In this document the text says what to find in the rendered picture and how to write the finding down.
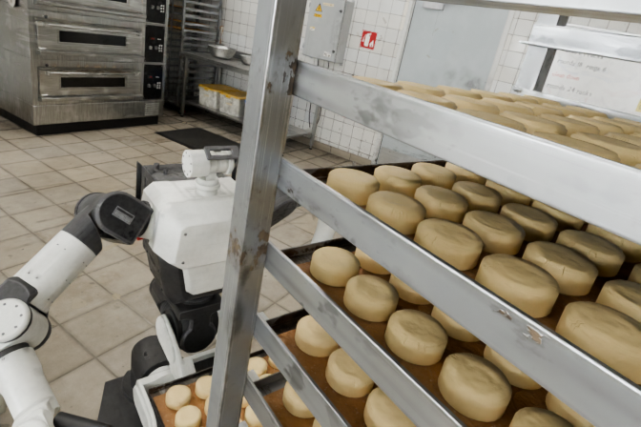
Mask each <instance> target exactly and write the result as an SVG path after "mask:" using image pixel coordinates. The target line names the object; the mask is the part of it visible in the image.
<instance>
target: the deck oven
mask: <svg viewBox="0 0 641 427"><path fill-rule="evenodd" d="M169 3H170V0H16V5H15V7H12V6H11V5H10V4H9V2H8V0H0V115H1V116H3V117H5V118H7V119H8V120H9V121H11V122H13V123H15V124H17V125H18V126H20V127H22V128H24V129H26V130H27V131H29V132H32V133H34V134H35V135H46V134H56V133H65V132H84V131H94V130H104V129H114V128H124V127H133V126H144V125H153V124H158V116H159V115H163V106H164V100H163V99H164V90H165V76H166V54H167V36H168V19H169Z"/></svg>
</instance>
